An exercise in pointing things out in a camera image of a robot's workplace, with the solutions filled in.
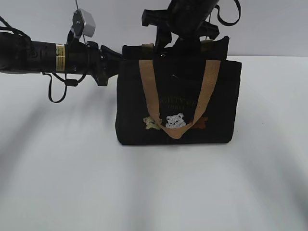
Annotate black tote bag tan handles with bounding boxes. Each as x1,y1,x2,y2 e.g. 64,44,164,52
115,36,242,145

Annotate black camera cable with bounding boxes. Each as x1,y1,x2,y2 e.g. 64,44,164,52
41,71,87,103

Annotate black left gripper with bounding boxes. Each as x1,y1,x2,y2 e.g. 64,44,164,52
87,41,123,86

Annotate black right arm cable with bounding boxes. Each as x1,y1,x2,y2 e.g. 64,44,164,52
215,0,241,26

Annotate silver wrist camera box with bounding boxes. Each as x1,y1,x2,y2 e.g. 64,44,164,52
71,8,96,38

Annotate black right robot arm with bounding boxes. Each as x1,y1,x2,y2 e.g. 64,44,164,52
141,0,219,53

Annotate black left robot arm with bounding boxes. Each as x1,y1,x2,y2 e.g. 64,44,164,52
0,32,123,86

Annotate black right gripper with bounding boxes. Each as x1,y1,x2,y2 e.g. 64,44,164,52
141,10,218,53

